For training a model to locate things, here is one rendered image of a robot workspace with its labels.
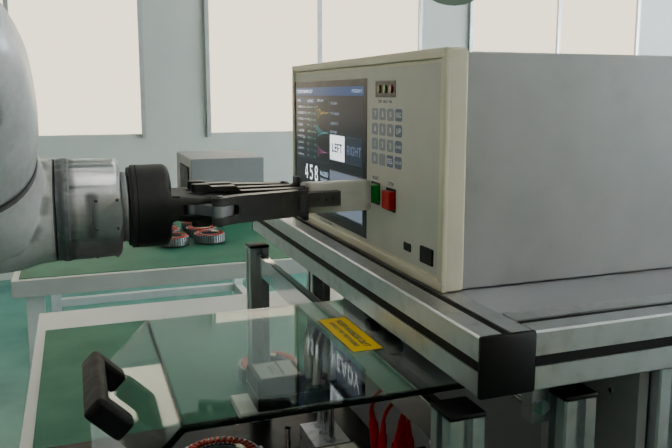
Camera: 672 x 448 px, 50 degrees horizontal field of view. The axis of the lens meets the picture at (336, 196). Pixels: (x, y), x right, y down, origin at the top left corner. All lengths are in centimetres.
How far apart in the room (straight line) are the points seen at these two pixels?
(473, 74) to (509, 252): 16
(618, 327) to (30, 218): 46
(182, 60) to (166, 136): 56
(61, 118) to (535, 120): 485
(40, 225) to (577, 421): 46
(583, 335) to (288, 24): 513
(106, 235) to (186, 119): 479
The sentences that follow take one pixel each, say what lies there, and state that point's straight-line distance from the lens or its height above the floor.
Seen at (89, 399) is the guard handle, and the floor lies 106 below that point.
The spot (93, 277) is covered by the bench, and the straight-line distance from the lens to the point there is 227.
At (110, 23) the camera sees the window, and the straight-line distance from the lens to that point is 538.
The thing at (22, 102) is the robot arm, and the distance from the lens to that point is 52.
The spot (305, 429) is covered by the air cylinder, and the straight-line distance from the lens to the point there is 104.
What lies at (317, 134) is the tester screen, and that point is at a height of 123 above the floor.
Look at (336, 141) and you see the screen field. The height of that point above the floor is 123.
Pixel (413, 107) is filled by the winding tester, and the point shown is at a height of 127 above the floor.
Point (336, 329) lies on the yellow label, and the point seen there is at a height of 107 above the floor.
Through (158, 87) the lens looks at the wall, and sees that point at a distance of 538.
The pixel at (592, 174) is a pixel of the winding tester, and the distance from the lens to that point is 69.
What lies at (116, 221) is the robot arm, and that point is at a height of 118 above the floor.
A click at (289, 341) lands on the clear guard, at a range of 65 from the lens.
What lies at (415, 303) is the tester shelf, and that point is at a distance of 60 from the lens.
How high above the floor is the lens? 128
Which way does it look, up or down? 8 degrees down
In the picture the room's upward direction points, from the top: straight up
